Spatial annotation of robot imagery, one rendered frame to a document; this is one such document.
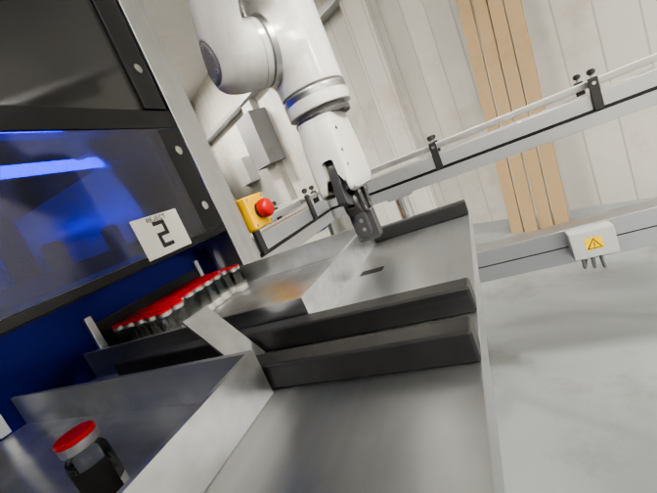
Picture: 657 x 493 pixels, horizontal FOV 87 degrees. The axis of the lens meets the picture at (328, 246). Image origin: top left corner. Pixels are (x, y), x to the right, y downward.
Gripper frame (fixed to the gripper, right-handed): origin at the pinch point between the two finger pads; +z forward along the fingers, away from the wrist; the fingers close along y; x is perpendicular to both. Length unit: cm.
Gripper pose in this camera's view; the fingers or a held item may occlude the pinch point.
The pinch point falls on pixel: (367, 225)
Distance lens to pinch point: 48.2
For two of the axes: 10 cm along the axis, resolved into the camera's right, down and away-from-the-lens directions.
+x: 8.6, -2.9, -4.3
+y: -3.4, 3.1, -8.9
